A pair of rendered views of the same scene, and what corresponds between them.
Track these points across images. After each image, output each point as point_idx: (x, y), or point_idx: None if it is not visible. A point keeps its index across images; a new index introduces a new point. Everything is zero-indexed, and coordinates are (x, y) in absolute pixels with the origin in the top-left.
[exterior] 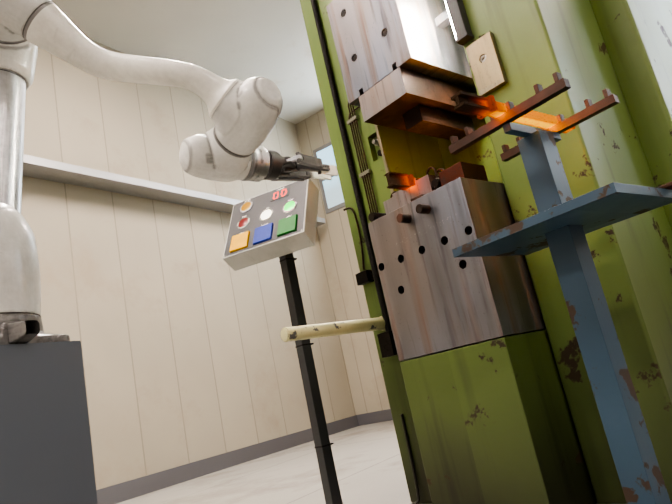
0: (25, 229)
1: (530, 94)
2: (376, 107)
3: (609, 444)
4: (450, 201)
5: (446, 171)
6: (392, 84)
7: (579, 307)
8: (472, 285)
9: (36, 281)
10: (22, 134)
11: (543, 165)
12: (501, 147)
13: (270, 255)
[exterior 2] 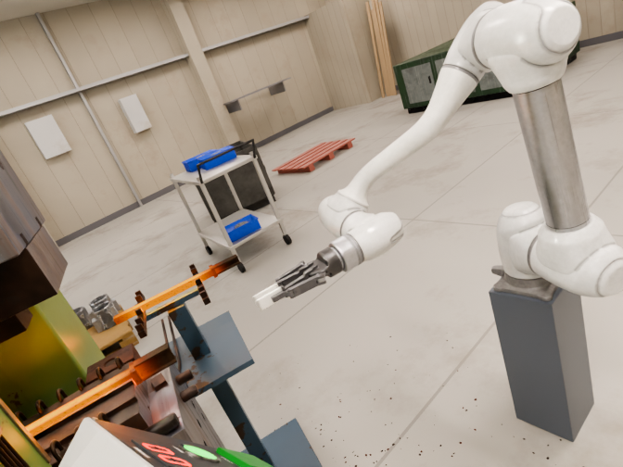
0: (496, 228)
1: (57, 302)
2: (56, 273)
3: (261, 444)
4: (174, 368)
5: (134, 354)
6: (51, 246)
7: (231, 387)
8: (211, 429)
9: (500, 256)
10: (527, 147)
11: (193, 318)
12: (73, 350)
13: None
